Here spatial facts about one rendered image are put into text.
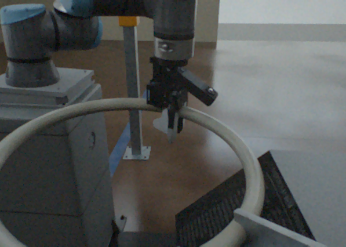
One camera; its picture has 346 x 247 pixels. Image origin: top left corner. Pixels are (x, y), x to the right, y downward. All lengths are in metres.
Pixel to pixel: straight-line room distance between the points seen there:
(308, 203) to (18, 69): 1.00
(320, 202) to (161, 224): 1.24
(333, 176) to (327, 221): 0.16
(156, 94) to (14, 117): 0.59
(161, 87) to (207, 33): 6.38
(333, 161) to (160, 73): 0.48
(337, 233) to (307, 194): 0.11
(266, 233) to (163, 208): 1.51
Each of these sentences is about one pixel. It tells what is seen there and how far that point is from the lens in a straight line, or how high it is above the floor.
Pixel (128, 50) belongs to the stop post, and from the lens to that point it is 2.08.
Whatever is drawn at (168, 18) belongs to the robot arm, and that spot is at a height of 1.20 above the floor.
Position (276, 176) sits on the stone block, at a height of 0.86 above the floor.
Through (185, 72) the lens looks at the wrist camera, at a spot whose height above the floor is 1.08.
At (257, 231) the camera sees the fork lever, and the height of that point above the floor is 0.98.
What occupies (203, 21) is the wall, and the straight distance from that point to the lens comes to 7.00.
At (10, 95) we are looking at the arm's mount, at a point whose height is 0.89.
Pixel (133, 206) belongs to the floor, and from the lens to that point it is 1.93.
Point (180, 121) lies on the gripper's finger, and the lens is 0.76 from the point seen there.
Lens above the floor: 1.27
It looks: 27 degrees down
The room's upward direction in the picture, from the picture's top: straight up
